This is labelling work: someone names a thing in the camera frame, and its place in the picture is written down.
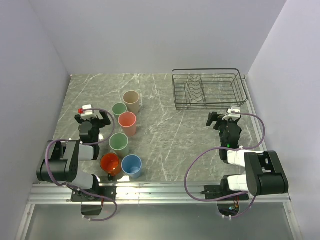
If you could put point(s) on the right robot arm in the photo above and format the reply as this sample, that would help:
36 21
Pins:
264 174

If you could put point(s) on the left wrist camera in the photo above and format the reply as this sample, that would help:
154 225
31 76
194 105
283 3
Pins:
87 112

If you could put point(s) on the salmon pink plastic cup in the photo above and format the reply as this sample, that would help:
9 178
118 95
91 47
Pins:
127 121

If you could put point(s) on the tall green plastic cup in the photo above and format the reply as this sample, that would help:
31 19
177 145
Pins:
119 143

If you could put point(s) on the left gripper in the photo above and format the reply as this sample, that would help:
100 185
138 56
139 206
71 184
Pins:
102 122

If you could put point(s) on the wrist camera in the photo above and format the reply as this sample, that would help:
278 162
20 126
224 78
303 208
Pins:
87 112
233 112

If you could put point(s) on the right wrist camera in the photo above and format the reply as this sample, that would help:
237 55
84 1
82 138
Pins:
233 112

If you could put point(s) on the blue plastic cup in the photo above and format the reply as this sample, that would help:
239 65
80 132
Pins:
132 166

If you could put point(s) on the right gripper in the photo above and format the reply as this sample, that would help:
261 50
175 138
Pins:
214 117

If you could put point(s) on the beige plastic cup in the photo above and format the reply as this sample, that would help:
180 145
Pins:
132 101

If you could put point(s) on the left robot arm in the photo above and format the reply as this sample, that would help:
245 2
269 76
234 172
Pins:
60 163

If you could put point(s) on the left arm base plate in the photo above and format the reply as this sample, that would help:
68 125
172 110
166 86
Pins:
92 201

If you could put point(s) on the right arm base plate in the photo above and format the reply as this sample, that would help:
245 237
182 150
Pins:
229 207

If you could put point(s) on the aluminium mounting rail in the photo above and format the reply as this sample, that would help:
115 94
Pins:
137 193

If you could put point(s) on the orange glass mug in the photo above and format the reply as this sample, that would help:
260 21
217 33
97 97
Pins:
111 164

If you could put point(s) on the black wire dish rack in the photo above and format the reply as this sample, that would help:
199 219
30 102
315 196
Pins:
208 88

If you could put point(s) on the small light green cup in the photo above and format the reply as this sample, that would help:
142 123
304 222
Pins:
118 109

